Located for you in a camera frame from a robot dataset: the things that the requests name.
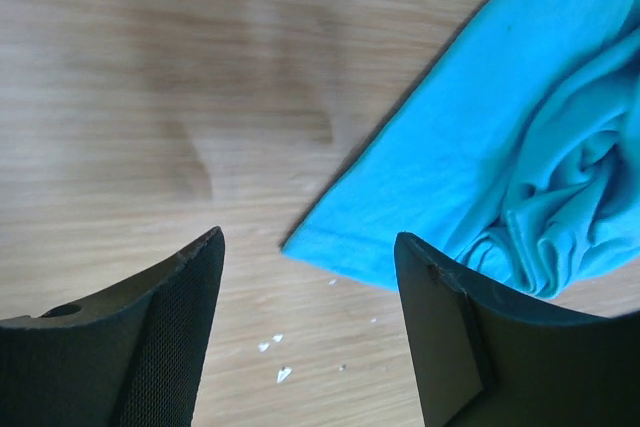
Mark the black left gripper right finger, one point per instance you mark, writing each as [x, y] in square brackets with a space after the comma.
[487, 355]

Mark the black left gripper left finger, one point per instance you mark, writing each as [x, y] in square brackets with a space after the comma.
[131, 354]

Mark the blue t shirt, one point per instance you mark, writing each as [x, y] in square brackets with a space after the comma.
[517, 155]

